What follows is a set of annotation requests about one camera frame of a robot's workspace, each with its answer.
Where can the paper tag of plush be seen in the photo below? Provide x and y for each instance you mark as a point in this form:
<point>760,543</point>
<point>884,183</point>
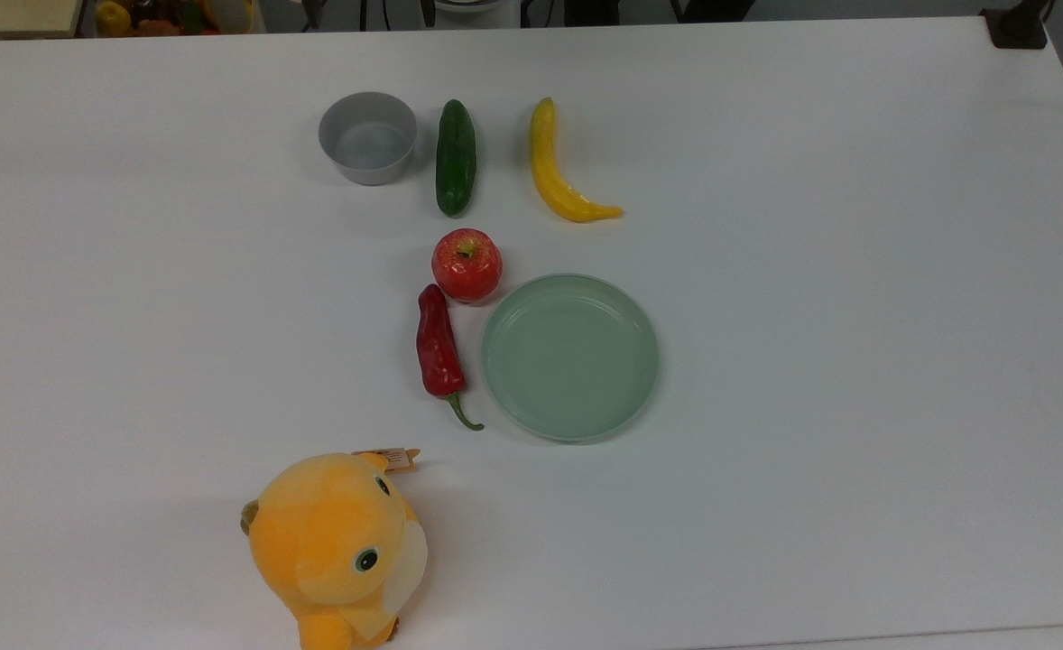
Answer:
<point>396,459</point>

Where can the green cucumber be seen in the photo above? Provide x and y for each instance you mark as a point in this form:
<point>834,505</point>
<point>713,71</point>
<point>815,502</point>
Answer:
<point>456,158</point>

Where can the beige board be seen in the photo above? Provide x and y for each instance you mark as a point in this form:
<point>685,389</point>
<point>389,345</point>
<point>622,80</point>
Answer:
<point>13,16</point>

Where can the small grey bowl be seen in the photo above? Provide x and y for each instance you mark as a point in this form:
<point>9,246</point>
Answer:
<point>369,149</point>

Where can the box of toy fruit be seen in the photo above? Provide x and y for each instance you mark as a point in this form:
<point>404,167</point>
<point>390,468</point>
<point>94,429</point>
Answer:
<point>171,16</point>

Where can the pale green plate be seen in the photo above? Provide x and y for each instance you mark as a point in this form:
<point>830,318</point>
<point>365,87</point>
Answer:
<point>569,357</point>

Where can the red apple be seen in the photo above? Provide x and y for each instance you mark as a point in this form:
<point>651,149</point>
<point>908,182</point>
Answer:
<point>466,264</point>

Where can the red chili pepper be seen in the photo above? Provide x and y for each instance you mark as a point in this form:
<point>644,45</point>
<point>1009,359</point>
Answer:
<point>439,352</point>

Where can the orange plush toy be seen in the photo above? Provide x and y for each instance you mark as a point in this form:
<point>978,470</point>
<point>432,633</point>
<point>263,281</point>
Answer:
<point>333,551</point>

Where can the black stand base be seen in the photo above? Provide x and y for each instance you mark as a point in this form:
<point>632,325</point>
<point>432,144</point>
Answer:
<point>1016,27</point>

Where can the yellow banana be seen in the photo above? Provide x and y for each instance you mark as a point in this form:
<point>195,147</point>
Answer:
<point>549,176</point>

